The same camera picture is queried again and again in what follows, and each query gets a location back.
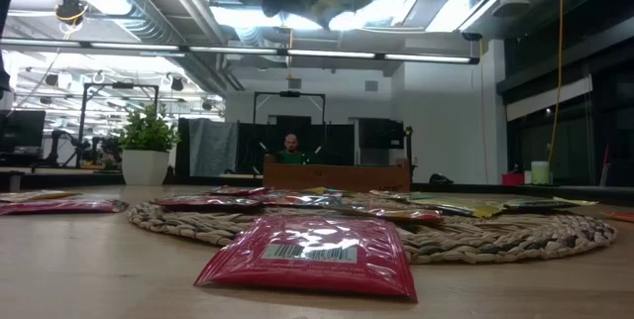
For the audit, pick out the black background robot arm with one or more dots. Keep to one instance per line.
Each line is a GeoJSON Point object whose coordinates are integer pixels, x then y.
{"type": "Point", "coordinates": [99, 150]}

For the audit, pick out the small red tea packet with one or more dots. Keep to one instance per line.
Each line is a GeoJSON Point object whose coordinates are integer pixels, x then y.
{"type": "Point", "coordinates": [238, 190]}

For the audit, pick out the small yellow tea packet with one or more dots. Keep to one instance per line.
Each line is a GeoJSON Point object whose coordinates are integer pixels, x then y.
{"type": "Point", "coordinates": [322, 190]}

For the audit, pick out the red silver foil tea packet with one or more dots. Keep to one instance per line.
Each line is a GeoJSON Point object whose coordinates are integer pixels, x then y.
{"type": "Point", "coordinates": [297, 200]}

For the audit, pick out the dark red foil tea packet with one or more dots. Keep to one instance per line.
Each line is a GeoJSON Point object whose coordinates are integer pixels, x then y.
{"type": "Point", "coordinates": [208, 203]}

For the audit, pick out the red orange foil tea packet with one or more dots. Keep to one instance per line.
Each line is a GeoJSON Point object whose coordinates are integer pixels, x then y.
{"type": "Point", "coordinates": [396, 216]}

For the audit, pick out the long red tea packet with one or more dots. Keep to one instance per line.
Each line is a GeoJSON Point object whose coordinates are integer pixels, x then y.
{"type": "Point", "coordinates": [59, 206]}

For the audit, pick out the tan gold tea packet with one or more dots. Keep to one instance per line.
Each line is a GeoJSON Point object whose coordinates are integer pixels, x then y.
{"type": "Point", "coordinates": [34, 195]}

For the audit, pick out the long ceiling light bar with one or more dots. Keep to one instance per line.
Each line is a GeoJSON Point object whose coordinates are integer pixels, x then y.
{"type": "Point", "coordinates": [327, 54]}

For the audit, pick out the person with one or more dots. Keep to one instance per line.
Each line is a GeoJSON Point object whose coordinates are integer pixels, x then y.
{"type": "Point", "coordinates": [291, 153]}

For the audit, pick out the black partition panel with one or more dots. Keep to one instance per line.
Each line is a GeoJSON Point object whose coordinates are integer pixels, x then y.
{"type": "Point", "coordinates": [342, 143]}

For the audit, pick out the grey hanging cloth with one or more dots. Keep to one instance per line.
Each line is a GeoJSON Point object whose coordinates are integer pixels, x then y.
{"type": "Point", "coordinates": [213, 145]}

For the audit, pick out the green potted plant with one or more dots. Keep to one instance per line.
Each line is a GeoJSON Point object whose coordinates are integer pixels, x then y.
{"type": "Point", "coordinates": [148, 128]}

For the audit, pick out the brown wooden box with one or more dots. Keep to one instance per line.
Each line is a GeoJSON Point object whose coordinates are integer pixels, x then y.
{"type": "Point", "coordinates": [337, 178]}

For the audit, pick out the white plant pot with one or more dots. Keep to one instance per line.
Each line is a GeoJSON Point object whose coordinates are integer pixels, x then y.
{"type": "Point", "coordinates": [145, 166]}

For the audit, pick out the small black object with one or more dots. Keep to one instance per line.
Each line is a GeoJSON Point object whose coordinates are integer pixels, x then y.
{"type": "Point", "coordinates": [440, 179]}

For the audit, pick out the black desk monitor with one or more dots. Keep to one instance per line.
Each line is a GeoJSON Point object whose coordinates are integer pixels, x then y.
{"type": "Point", "coordinates": [22, 128]}

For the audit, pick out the red plastic container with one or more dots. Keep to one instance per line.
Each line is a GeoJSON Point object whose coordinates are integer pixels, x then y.
{"type": "Point", "coordinates": [512, 179]}

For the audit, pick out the pale green cup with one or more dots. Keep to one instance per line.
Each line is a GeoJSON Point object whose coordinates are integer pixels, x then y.
{"type": "Point", "coordinates": [540, 173]}

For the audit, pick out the round woven straw placemat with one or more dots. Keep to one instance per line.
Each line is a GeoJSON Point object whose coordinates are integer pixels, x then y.
{"type": "Point", "coordinates": [495, 244]}

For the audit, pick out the black metal frame stand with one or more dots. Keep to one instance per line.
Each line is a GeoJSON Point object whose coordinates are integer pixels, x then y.
{"type": "Point", "coordinates": [289, 94]}

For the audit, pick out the black wall monitor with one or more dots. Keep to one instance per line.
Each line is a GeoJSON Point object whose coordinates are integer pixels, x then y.
{"type": "Point", "coordinates": [381, 133]}

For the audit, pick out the black tall rig frame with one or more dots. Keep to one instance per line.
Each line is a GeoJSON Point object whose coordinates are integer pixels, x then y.
{"type": "Point", "coordinates": [81, 126]}

